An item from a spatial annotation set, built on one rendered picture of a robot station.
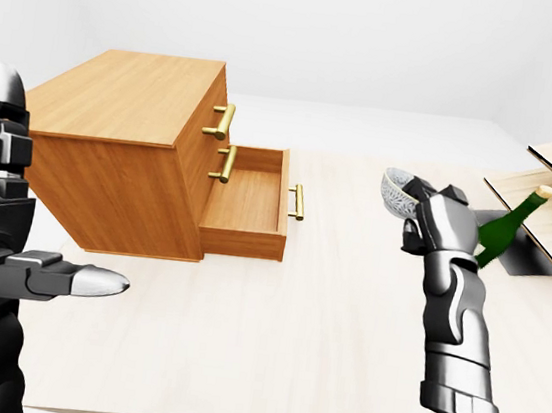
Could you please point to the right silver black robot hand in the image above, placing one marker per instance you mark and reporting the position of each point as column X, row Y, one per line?
column 447, row 222

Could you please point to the right silver black robot arm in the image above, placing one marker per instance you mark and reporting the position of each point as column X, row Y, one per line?
column 456, row 339

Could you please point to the wooden cabinet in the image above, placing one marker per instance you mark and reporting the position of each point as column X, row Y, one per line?
column 116, row 111

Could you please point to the green glass bottle with cork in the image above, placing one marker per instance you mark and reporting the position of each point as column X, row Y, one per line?
column 499, row 234

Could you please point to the open wooden drawer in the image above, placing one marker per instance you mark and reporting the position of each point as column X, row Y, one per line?
column 247, row 198

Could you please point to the closed middle wooden drawer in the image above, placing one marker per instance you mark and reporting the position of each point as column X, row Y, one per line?
column 201, row 192

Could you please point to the closed drawer under cabinet top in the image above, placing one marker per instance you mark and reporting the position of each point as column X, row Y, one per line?
column 206, row 107

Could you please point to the patterned grey bowl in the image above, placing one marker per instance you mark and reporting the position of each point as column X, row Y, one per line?
column 392, row 194

